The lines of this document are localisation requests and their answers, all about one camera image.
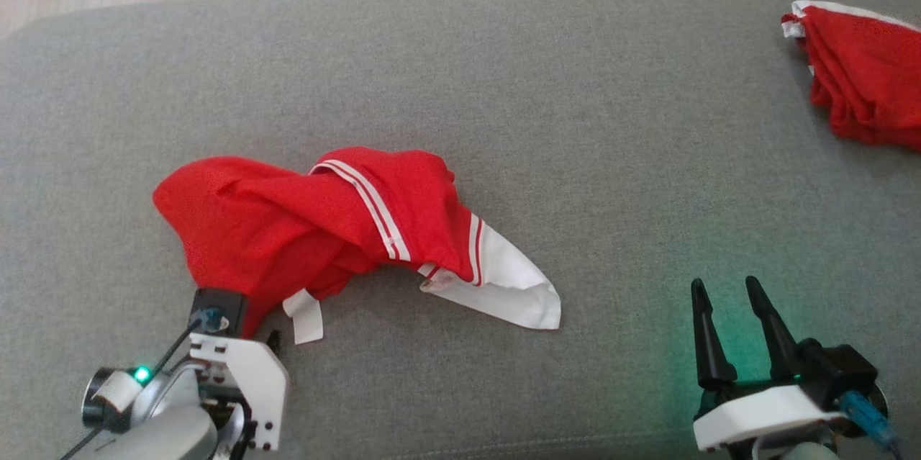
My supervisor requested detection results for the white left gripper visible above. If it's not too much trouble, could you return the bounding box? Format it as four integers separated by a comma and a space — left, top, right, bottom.
189, 330, 290, 457

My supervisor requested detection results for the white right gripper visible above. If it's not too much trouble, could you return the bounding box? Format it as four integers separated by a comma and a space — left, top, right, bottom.
692, 276, 850, 460

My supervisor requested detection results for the red jersey with white trim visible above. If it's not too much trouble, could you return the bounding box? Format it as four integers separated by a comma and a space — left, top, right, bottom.
781, 0, 921, 153

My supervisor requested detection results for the grey fabric sofa seat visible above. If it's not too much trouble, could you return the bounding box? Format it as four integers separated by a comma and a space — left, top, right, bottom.
0, 0, 921, 460

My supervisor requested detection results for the blue-plug right arm cable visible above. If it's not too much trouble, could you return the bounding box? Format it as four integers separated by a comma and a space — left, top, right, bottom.
838, 392, 900, 457

